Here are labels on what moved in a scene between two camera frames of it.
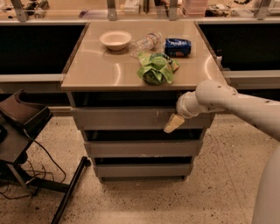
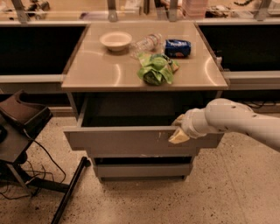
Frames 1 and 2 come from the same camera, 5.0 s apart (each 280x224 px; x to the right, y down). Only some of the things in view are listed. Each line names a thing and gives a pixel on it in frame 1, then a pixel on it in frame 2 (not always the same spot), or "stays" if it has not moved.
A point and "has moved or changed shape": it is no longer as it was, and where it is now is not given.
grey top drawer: (136, 118) has moved or changed shape
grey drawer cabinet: (123, 80) stays
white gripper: (183, 107) → (188, 125)
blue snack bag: (178, 47) stays
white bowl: (115, 39) stays
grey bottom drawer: (144, 171) stays
